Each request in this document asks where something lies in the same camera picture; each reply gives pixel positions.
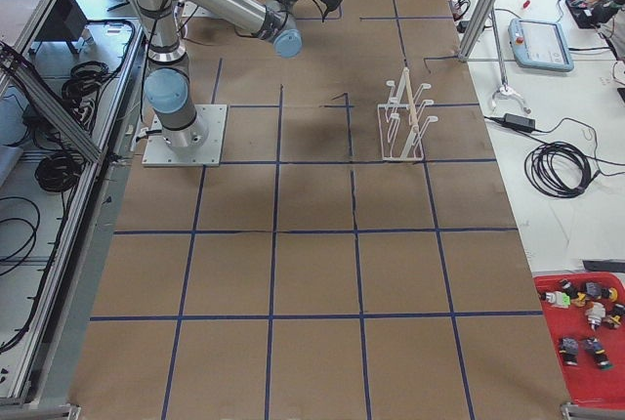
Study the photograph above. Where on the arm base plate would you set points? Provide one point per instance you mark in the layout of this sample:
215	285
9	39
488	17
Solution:
197	145

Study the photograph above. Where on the white wire cup rack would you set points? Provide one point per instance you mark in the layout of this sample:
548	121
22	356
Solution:
402	122

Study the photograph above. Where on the red plastic bin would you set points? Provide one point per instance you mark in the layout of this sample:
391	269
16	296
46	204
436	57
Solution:
585	316

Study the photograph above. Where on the black power adapter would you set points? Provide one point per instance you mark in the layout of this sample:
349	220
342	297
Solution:
518	123

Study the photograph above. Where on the blue teach pendant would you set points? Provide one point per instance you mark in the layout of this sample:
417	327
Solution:
540	45

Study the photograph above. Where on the aluminium frame post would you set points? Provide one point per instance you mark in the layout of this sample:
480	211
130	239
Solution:
474	28

